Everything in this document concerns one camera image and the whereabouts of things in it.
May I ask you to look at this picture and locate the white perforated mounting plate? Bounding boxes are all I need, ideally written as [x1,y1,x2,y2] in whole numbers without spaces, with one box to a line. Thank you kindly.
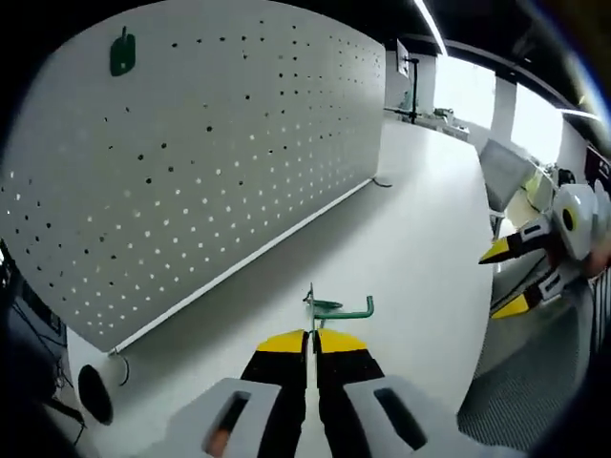
[0,5,387,355]

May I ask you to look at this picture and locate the framed wall picture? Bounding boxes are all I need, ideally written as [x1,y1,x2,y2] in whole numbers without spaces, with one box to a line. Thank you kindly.
[395,38,411,77]

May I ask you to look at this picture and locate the black camera stand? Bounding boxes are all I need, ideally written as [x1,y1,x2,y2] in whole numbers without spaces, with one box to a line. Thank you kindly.
[384,56,424,126]

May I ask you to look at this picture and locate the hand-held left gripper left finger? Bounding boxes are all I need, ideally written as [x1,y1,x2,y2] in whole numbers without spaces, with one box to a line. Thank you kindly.
[152,328,309,458]

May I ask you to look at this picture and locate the pale yellow cloth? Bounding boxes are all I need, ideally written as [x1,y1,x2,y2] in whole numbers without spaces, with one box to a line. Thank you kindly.
[508,166,558,225]

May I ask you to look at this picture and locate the black computer mouse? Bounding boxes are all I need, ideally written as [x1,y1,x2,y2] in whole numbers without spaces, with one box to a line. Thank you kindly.
[77,364,115,426]

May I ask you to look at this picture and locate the ceiling light strip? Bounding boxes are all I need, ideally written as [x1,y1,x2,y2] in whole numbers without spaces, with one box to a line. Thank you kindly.
[412,0,450,57]

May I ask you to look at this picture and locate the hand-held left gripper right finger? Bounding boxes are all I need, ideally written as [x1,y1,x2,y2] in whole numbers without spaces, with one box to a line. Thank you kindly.
[312,327,493,458]

